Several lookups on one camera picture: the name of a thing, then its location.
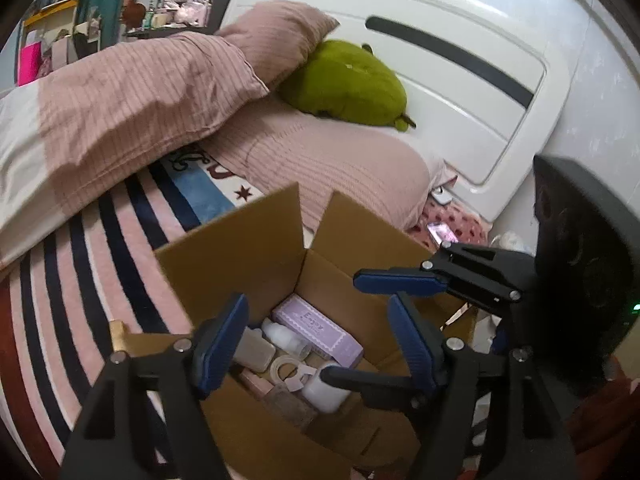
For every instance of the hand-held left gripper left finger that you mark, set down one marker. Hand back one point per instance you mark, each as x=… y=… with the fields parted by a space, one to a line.
x=220 y=345

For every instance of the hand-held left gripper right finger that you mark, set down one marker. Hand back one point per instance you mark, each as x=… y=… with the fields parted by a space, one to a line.
x=415 y=345

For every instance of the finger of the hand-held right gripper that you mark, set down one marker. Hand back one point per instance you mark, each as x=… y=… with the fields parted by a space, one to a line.
x=365 y=382
x=395 y=282

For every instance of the white rectangular case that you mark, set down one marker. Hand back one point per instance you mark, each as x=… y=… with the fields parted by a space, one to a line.
x=252 y=352

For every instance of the white rounded case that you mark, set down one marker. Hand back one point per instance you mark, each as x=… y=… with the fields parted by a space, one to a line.
x=322 y=390

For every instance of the small white bottle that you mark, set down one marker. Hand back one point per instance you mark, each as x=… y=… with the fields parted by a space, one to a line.
x=282 y=337

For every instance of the purple rectangular carton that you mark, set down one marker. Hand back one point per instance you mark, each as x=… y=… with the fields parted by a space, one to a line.
x=320 y=327

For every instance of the clear bottle with pink cap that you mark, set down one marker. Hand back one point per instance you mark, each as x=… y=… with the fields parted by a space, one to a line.
x=287 y=407

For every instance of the brown cardboard box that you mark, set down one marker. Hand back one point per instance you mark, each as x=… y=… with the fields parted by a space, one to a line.
x=260 y=265

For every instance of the smartphone with pink screen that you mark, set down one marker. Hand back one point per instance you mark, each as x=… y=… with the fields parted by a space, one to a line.
x=442 y=233

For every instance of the pink dotted cloth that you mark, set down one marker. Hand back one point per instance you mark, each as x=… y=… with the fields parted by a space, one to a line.
x=467 y=225

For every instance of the small white charger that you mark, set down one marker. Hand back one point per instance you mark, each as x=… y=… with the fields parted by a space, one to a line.
x=440 y=195

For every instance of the flat pink pillow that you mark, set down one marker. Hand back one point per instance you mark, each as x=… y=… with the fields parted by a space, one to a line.
x=340 y=165

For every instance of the white bed headboard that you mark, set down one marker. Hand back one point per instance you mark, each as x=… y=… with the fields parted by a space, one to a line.
x=475 y=125

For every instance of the green plush toy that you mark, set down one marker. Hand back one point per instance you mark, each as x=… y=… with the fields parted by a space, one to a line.
x=345 y=85

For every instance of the pink grey checked duvet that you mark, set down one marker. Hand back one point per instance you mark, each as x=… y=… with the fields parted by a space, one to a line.
x=125 y=110

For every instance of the pink striped pillow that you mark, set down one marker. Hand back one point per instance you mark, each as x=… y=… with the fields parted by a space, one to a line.
x=280 y=35

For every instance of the dark desk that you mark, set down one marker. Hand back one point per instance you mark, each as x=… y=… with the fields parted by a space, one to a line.
x=165 y=31

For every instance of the bright pink box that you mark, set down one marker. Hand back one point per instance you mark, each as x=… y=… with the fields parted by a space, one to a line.
x=29 y=64

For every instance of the brown round wig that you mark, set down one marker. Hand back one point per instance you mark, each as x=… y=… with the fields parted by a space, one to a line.
x=133 y=10

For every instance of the yellow shelf unit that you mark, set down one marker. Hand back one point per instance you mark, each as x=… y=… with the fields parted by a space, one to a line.
x=52 y=10

